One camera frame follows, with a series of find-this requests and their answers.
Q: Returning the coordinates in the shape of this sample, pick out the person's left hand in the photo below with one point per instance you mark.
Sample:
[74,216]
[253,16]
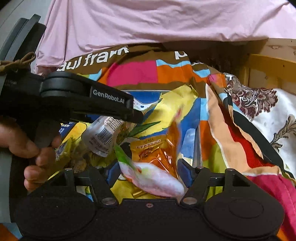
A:
[16,139]

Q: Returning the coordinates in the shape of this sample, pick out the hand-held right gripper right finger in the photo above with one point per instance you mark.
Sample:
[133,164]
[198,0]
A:
[185,173]

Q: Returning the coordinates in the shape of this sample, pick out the yellow green snack packet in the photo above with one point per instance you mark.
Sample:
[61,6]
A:
[62,153]

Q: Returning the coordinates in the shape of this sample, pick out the metal tray with cartoon drawing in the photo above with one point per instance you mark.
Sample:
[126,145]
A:
[161,111]

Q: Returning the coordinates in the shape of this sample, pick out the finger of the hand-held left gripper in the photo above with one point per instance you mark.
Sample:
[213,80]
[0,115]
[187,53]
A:
[134,117]

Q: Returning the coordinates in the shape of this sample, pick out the pink bed sheet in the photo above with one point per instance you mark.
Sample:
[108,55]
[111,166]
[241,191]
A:
[161,23]

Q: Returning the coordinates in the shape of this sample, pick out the floral satin quilt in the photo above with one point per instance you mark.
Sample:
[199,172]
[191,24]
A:
[266,115]

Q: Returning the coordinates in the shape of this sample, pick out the colourful printed blanket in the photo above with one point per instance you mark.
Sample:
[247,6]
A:
[138,71]

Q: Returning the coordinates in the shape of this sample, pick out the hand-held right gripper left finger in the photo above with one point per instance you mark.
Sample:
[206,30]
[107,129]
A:
[113,172]

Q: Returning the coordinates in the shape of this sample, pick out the golden snack packet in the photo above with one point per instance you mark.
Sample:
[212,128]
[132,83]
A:
[145,150]

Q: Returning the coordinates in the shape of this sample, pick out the clear dark plum packet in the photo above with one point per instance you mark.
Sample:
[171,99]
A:
[101,136]

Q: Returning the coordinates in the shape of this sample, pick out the green white snack packet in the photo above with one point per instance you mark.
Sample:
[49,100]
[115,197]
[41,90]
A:
[157,180]

